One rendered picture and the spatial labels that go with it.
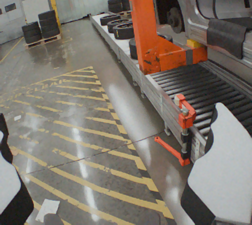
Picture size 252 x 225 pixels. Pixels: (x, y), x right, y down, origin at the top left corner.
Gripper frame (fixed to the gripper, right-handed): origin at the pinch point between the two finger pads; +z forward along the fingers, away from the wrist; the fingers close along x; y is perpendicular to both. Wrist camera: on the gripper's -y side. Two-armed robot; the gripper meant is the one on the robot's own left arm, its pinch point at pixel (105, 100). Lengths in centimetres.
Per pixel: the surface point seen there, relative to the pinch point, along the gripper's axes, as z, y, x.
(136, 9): 158, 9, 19
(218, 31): 132, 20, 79
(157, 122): 156, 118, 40
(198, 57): 169, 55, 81
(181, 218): 48, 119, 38
